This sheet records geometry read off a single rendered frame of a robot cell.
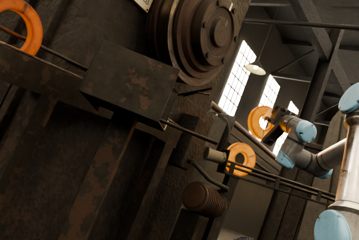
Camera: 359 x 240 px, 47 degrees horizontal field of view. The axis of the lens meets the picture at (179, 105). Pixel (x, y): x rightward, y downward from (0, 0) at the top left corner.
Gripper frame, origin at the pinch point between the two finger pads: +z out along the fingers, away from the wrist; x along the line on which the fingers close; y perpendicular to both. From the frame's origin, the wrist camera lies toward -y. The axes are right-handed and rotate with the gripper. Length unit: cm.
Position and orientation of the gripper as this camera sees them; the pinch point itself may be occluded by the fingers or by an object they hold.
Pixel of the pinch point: (265, 118)
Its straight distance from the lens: 190.3
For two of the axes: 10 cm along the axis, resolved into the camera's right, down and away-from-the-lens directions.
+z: -2.3, -1.7, 9.6
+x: -8.6, -4.2, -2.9
